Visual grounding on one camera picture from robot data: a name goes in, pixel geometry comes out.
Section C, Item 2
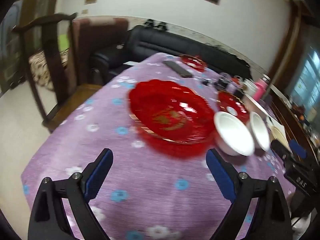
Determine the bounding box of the black cylindrical device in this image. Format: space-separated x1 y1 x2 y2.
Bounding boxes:
217 72 233 91

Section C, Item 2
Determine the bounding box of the small red plate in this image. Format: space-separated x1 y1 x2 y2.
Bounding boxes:
180 54 208 72

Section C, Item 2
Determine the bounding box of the wooden door frame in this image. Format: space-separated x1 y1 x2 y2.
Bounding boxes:
267 0 316 87

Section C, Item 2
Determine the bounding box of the white paper bowl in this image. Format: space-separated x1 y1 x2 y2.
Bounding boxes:
249 111 271 152
213 111 256 157

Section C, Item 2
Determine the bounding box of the wooden sideboard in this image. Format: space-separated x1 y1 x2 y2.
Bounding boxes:
269 85 320 173

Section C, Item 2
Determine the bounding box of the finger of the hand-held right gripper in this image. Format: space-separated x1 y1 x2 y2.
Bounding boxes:
271 140 292 162
289 140 307 159

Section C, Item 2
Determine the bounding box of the purple floral tablecloth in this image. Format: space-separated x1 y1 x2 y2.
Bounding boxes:
21 52 297 240

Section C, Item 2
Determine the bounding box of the window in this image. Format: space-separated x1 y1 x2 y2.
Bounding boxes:
287 47 320 108

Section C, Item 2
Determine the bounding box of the white plastic tub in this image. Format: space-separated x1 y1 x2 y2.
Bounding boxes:
244 79 258 97

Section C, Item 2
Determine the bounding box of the red bowl with gold rim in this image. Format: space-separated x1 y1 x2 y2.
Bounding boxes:
217 91 251 118

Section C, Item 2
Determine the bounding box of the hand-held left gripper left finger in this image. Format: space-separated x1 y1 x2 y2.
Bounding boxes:
27 148 114 240

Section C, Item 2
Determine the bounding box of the black leather sofa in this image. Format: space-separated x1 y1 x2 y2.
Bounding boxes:
90 25 252 80

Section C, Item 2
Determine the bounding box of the dark wooden chair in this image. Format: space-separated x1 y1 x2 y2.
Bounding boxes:
12 12 105 133

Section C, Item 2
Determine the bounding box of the white notebook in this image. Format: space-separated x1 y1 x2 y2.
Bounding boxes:
244 94 287 143

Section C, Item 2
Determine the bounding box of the patterned blanket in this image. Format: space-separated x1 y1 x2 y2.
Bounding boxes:
28 47 71 91

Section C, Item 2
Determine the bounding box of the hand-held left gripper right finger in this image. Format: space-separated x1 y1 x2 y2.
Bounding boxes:
205 148 293 240

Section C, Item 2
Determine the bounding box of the black smartphone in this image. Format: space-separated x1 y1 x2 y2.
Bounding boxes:
162 60 193 78

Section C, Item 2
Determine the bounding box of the large red plate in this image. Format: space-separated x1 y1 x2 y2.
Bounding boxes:
128 79 216 158

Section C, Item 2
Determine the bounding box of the brown armchair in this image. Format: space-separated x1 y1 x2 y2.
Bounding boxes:
67 17 129 85

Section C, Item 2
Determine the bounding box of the pink knitted bottle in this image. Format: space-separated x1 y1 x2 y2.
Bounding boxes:
254 76 271 101

